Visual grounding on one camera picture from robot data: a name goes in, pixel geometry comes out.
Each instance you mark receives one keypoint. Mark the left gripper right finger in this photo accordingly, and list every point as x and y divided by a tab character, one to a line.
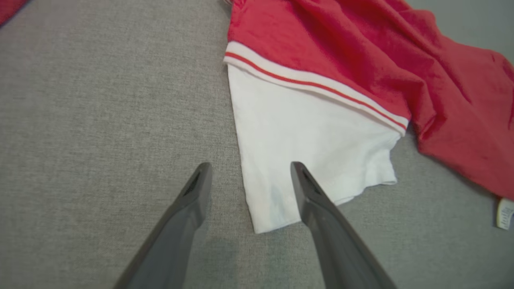
333	241

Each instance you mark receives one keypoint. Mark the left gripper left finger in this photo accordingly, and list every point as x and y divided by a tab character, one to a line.
172	241

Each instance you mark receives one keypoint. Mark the red white basketball jersey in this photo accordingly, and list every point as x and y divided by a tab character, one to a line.
321	60

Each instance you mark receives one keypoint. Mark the red shorts with white trim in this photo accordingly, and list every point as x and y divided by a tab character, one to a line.
8	8

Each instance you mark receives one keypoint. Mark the grey fabric sofa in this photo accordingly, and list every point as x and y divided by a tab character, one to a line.
100	120

